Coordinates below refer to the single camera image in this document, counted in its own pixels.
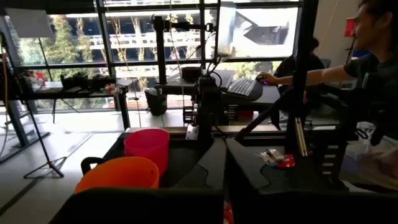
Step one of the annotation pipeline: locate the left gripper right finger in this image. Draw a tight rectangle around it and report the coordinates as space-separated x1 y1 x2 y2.
226 138 398 224

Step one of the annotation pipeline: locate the black keyboard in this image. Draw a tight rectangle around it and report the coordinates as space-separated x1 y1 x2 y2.
226 77 264 102

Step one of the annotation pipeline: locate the black workbench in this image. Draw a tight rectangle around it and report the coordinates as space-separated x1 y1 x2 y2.
17 70 131 131

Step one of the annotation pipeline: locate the clear green gummy pack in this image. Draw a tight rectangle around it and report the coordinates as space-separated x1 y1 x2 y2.
257 151 271 166

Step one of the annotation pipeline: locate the black equipment box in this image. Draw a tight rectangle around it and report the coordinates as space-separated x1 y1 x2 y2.
91 73 116 91
60 72 90 90

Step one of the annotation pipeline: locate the black tripod stand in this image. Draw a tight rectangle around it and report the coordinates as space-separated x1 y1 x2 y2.
0 30 68 180

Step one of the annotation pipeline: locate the orange pumpkin face bucket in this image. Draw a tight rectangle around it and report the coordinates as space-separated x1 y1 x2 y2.
73 156 161 195

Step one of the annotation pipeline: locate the beige strip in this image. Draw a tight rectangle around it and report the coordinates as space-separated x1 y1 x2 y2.
294 117 308 157

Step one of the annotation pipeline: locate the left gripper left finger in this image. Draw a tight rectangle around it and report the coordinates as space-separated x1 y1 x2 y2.
49 138 227 224

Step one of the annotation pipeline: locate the black frame brace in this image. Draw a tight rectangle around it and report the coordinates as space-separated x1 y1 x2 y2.
234 0 320 158

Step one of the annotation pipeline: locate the grey desk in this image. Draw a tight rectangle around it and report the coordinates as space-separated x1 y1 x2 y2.
155 68 236 96

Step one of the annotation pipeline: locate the white plastic bag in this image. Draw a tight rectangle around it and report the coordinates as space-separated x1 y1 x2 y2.
338 121 398 190

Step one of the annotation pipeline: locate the silver base bracket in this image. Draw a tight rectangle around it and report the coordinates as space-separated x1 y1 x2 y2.
185 124 200 141

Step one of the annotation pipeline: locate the black table frame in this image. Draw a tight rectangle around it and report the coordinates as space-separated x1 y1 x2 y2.
102 124 349 147

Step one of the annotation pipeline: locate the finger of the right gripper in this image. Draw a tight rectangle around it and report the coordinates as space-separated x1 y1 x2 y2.
198 119 207 146
206 119 216 146

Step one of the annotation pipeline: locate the red wall sign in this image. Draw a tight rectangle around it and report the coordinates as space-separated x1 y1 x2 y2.
343 17 356 38

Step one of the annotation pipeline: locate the black window frame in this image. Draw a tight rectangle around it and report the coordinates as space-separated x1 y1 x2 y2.
0 0 312 113

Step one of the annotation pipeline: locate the red Skittles candy pack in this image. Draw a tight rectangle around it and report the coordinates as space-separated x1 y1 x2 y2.
275 154 296 169

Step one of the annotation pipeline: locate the dark desk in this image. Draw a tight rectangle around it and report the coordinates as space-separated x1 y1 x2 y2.
217 70 312 113

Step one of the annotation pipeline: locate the pink plastic bucket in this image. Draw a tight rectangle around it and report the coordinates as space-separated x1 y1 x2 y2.
123 128 170 178

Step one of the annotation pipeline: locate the black slotted block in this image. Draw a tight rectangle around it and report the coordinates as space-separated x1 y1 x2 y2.
320 136 346 187

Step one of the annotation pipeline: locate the person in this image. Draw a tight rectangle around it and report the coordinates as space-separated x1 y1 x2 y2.
256 0 398 180
273 37 326 94

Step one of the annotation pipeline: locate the black floor stand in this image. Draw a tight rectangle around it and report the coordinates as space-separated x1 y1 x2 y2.
0 52 50 164

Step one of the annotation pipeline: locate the black waste bin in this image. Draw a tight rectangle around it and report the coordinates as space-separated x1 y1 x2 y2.
144 88 169 116

